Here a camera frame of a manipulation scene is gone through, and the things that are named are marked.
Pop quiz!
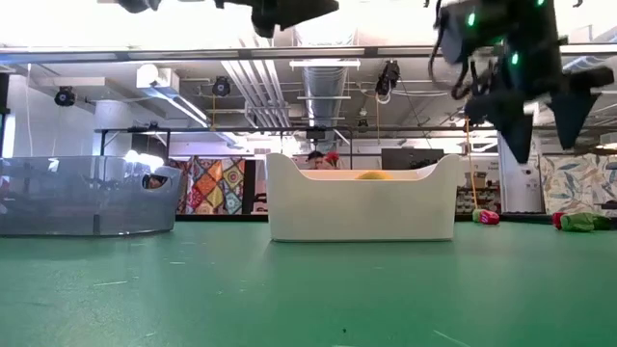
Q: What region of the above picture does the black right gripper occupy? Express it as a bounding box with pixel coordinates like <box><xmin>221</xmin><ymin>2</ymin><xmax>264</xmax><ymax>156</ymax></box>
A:
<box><xmin>465</xmin><ymin>42</ymin><xmax>616</xmax><ymax>165</ymax></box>

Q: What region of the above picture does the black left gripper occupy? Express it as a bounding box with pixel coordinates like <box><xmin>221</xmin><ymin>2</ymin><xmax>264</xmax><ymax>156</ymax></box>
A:
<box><xmin>214</xmin><ymin>0</ymin><xmax>340</xmax><ymax>39</ymax></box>

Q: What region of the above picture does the white plastic basket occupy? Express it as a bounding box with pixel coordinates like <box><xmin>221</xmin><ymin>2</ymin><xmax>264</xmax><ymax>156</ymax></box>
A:
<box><xmin>265</xmin><ymin>152</ymin><xmax>461</xmax><ymax>243</ymax></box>

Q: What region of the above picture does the long ceiling light fixture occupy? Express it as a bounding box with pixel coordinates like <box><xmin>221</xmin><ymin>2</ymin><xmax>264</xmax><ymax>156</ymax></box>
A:
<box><xmin>288</xmin><ymin>59</ymin><xmax>362</xmax><ymax>69</ymax></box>

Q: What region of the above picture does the leaf pattern cloth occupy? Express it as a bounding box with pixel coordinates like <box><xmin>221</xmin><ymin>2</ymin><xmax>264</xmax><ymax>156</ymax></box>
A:
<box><xmin>538</xmin><ymin>152</ymin><xmax>617</xmax><ymax>216</ymax></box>

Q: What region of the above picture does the white round column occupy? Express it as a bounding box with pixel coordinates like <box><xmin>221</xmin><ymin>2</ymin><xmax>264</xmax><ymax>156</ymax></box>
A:
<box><xmin>497</xmin><ymin>129</ymin><xmax>545</xmax><ymax>213</ymax></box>

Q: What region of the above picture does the storage shelf with boxes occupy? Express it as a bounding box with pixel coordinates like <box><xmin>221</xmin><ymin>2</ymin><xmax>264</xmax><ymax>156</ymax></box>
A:
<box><xmin>455</xmin><ymin>171</ymin><xmax>501</xmax><ymax>214</ymax></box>

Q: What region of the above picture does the black monitor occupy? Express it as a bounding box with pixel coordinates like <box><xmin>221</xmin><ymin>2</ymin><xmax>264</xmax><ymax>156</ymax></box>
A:
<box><xmin>380</xmin><ymin>147</ymin><xmax>445</xmax><ymax>171</ymax></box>

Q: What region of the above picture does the white ceiling unit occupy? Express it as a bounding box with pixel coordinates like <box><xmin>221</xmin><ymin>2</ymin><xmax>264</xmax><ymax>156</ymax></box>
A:
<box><xmin>136</xmin><ymin>64</ymin><xmax>180</xmax><ymax>91</ymax></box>

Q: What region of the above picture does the colourful patchwork quilt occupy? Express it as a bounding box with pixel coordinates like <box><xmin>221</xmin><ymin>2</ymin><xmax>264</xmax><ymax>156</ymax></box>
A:
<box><xmin>168</xmin><ymin>156</ymin><xmax>247</xmax><ymax>216</ymax></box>

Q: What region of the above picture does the green table mat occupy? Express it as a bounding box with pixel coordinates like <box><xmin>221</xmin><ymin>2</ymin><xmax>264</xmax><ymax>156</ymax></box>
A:
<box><xmin>0</xmin><ymin>220</ymin><xmax>617</xmax><ymax>347</ymax></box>

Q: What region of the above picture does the clear plastic basket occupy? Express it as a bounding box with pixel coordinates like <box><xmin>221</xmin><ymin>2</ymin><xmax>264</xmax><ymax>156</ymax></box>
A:
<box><xmin>0</xmin><ymin>154</ymin><xmax>183</xmax><ymax>237</ymax></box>

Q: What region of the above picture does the silver ventilation duct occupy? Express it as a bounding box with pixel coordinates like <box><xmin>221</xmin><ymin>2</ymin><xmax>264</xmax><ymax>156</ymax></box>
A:
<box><xmin>302</xmin><ymin>66</ymin><xmax>349</xmax><ymax>129</ymax></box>

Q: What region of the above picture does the yellow hanging cord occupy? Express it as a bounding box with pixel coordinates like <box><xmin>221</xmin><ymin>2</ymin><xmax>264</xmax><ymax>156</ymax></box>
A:
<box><xmin>463</xmin><ymin>118</ymin><xmax>479</xmax><ymax>211</ymax></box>

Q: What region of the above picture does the black hanging cable reel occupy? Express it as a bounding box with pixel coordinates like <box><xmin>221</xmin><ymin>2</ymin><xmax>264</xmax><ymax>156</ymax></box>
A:
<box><xmin>211</xmin><ymin>75</ymin><xmax>231</xmax><ymax>97</ymax></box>
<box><xmin>374</xmin><ymin>60</ymin><xmax>401</xmax><ymax>97</ymax></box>
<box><xmin>53</xmin><ymin>86</ymin><xmax>77</xmax><ymax>108</ymax></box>

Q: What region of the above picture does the grey overhead frame beam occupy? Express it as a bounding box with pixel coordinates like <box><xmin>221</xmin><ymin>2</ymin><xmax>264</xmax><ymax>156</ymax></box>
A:
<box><xmin>0</xmin><ymin>43</ymin><xmax>617</xmax><ymax>63</ymax></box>

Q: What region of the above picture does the black vertical post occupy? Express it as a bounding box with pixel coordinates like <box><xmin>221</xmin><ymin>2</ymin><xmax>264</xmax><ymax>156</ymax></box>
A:
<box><xmin>242</xmin><ymin>158</ymin><xmax>257</xmax><ymax>216</ymax></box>

